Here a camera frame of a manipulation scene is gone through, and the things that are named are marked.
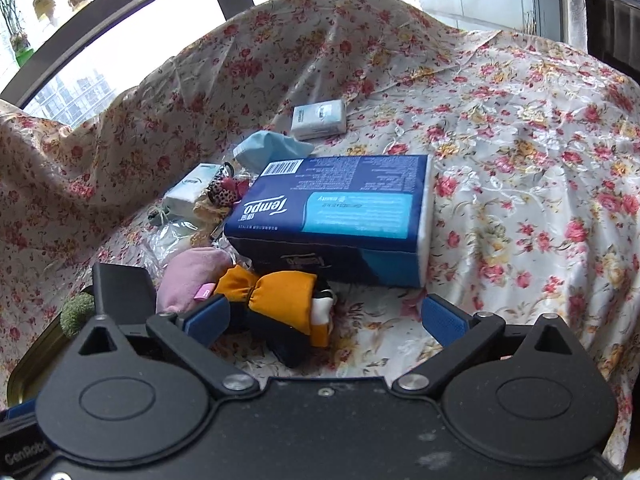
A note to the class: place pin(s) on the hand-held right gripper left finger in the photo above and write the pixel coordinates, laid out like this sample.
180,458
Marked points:
206,317

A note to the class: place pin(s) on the large blue tissue pack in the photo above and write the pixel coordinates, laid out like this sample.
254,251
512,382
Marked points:
340,210

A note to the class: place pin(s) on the white lace curtain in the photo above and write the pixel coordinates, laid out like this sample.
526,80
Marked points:
575,0

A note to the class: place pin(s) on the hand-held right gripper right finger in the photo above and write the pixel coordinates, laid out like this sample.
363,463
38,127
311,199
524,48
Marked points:
445,322

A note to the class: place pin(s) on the clear plastic bag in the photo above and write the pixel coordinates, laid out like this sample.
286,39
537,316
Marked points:
172,240

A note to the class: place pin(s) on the pink cloth pouch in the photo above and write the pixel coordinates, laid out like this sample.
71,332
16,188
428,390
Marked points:
190,275

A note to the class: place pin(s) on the floral bed sheet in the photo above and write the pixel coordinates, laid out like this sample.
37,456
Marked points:
500,160

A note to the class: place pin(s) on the white tissue packet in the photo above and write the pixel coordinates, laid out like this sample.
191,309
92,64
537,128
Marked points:
320,119
187,192

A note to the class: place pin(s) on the plant in green pot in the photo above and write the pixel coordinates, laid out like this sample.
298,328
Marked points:
22,47

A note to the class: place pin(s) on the dark glass table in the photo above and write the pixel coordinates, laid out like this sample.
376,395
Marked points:
617,30

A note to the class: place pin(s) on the light blue herb sachet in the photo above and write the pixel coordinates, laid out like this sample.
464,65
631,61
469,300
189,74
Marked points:
272,150

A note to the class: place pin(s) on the gold metal tin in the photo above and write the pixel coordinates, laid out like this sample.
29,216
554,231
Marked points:
35,370

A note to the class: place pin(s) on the green fuzzy ball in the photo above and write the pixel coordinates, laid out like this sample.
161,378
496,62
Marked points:
77,312

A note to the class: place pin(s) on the orange and black plush toy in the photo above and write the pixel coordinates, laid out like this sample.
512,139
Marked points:
280,300

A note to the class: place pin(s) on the dark window frame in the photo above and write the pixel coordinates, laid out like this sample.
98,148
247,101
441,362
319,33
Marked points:
100,25

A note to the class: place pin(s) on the black storage box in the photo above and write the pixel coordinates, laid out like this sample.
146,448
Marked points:
122,290

